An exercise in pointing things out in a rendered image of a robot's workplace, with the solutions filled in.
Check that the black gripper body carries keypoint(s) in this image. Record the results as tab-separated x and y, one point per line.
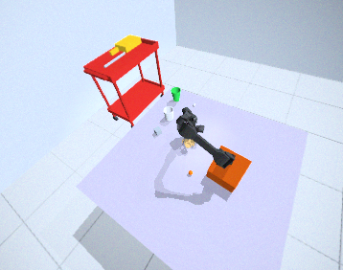
199	128

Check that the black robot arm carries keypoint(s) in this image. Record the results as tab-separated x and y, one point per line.
187	130

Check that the white mug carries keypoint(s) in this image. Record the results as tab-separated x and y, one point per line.
168	112

